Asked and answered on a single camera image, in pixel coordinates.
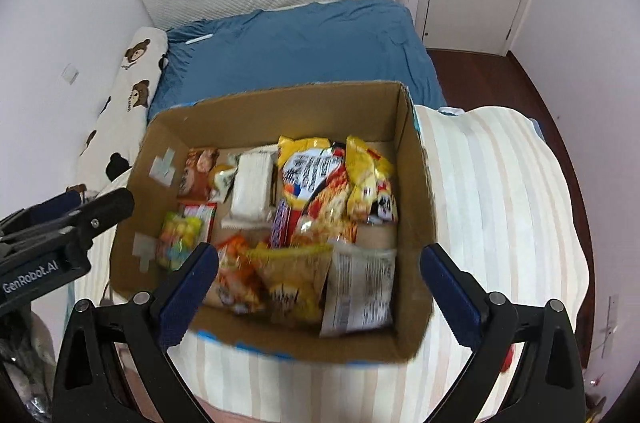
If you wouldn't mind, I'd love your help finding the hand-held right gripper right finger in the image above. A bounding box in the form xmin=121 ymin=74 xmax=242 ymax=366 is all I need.
xmin=421 ymin=244 xmax=586 ymax=423

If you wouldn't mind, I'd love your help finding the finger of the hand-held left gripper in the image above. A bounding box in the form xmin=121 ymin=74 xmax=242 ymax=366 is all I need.
xmin=0 ymin=188 xmax=136 ymax=265
xmin=0 ymin=191 xmax=84 ymax=237

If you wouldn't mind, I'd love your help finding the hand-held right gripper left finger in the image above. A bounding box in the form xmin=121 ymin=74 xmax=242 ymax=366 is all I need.
xmin=52 ymin=243 xmax=219 ymax=423

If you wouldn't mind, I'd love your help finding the orange panda snack packet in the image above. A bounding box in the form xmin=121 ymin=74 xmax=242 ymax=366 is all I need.
xmin=205 ymin=234 xmax=267 ymax=315

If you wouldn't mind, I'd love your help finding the bag of colourful candy balls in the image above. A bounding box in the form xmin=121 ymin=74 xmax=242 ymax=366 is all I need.
xmin=156 ymin=212 xmax=203 ymax=272

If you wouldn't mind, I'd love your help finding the red snack packet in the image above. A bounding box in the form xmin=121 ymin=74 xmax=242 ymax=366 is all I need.
xmin=179 ymin=201 xmax=219 ymax=250

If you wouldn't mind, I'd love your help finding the printed cardboard box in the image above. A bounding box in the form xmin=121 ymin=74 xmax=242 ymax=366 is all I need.
xmin=107 ymin=80 xmax=441 ymax=366

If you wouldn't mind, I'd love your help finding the silver snack packet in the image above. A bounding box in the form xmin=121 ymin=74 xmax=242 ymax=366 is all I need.
xmin=319 ymin=242 xmax=397 ymax=337

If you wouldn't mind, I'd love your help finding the braised egg packet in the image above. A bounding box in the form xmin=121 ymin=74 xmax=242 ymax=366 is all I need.
xmin=207 ymin=162 xmax=239 ymax=204

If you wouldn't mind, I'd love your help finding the dark cloth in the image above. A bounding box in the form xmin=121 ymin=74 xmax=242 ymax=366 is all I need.
xmin=0 ymin=310 xmax=57 ymax=423

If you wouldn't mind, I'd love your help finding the brown snack packet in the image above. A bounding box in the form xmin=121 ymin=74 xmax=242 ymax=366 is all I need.
xmin=177 ymin=146 xmax=221 ymax=202

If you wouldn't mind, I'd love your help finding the cat printed striped blanket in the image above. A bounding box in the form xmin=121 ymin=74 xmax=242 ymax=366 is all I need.
xmin=74 ymin=104 xmax=594 ymax=423

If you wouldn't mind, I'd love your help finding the bear print pillow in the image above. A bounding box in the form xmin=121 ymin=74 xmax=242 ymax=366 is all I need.
xmin=75 ymin=25 xmax=171 ymax=200

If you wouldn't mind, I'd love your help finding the purple snack bar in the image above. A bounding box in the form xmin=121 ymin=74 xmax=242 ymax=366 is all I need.
xmin=269 ymin=198 xmax=294 ymax=250

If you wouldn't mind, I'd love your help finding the white ribbed packet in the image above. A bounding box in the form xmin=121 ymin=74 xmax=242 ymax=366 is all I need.
xmin=229 ymin=145 xmax=279 ymax=220

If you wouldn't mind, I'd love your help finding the yellow panda snack bag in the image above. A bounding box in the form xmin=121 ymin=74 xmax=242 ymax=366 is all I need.
xmin=344 ymin=134 xmax=401 ymax=225

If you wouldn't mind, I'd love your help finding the large yellow red snack bag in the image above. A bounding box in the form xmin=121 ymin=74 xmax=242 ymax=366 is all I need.
xmin=276 ymin=134 xmax=360 ymax=250

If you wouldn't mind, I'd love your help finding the blue bed sheet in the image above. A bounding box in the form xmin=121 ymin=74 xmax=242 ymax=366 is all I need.
xmin=146 ymin=0 xmax=449 ymax=126

